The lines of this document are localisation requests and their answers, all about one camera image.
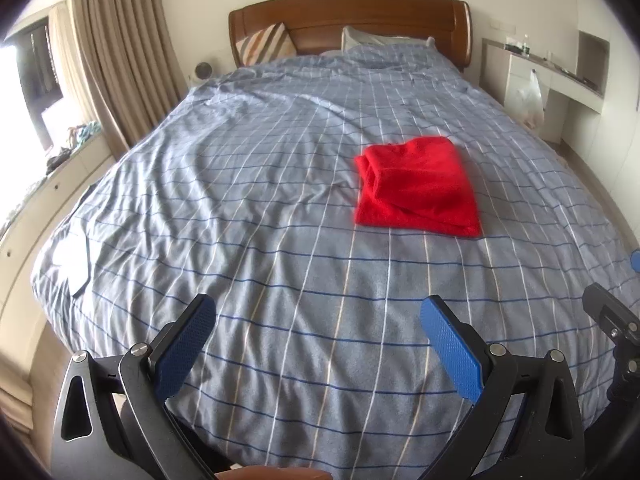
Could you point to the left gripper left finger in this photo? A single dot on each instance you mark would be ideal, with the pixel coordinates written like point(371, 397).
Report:
point(112, 421)

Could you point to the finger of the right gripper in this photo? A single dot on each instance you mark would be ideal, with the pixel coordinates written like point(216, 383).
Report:
point(635, 260)

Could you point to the window sill cabinet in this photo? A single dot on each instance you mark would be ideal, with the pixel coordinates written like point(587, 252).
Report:
point(22, 318)

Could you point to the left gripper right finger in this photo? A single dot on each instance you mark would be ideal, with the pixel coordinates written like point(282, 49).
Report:
point(546, 440)

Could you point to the white pillow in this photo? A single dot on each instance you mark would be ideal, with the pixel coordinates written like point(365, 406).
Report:
point(352, 37)

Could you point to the small round bedside speaker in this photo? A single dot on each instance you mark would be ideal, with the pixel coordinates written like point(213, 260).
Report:
point(203, 71)

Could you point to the wooden headboard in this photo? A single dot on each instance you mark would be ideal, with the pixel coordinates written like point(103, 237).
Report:
point(315, 26)

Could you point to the red knit sweater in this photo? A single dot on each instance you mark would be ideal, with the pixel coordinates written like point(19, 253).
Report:
point(418, 185)

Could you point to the person's left hand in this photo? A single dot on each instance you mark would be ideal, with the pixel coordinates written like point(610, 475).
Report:
point(273, 473)

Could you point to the striped cushion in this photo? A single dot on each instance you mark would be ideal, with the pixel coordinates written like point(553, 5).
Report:
point(267, 45)

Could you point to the white desk unit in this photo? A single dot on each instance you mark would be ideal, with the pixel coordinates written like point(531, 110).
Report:
point(504, 73)

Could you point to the white plastic bag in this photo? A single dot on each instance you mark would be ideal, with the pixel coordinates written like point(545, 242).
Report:
point(531, 104)

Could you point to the beige curtain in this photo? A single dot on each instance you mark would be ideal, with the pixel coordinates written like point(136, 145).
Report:
point(133, 73)

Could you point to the blue grey checked duvet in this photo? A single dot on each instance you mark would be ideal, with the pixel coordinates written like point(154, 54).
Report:
point(246, 192)

